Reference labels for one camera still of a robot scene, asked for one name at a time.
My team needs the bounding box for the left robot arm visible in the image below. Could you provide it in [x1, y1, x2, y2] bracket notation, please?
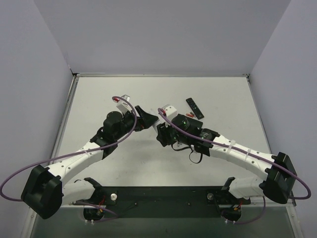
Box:
[21, 104, 158, 219]

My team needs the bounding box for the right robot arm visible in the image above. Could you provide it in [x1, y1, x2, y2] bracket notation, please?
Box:
[157, 114, 296, 204]

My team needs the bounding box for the wide black remote control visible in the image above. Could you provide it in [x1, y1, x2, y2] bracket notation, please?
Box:
[192, 119, 203, 128]

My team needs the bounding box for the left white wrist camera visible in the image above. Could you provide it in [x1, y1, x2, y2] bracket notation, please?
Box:
[112, 95, 132, 114]

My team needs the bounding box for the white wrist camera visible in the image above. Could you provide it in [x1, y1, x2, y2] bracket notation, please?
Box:
[112, 95, 132, 114]
[161, 104, 178, 121]

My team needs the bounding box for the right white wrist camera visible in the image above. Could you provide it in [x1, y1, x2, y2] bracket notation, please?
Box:
[161, 104, 178, 121]

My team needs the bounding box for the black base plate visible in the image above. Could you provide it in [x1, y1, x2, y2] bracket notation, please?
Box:
[85, 186, 240, 218]

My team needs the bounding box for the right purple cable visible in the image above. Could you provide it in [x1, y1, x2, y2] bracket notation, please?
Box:
[158, 108, 312, 225]

